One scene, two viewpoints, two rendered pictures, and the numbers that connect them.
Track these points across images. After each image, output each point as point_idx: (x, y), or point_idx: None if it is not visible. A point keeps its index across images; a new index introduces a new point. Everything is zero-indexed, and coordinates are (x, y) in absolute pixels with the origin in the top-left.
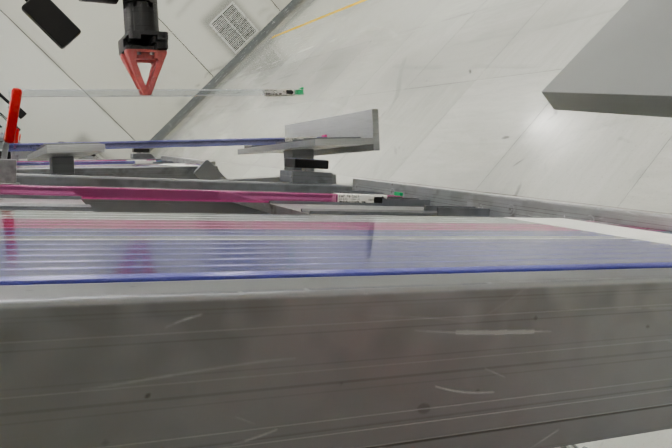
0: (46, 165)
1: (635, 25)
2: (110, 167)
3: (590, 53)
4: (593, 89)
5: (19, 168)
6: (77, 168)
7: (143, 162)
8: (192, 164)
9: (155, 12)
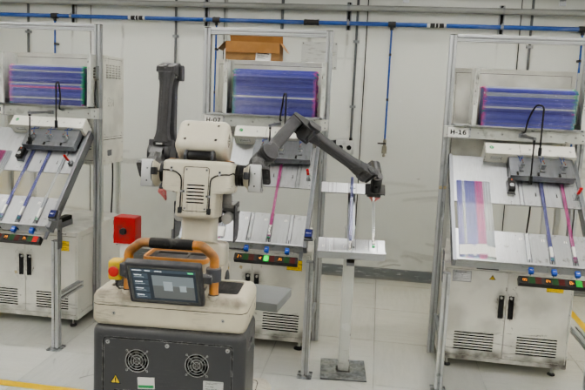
0: (490, 203)
1: (267, 295)
2: (451, 219)
3: (279, 292)
4: (268, 285)
5: (459, 191)
6: (451, 208)
7: (549, 251)
8: (478, 256)
9: (372, 187)
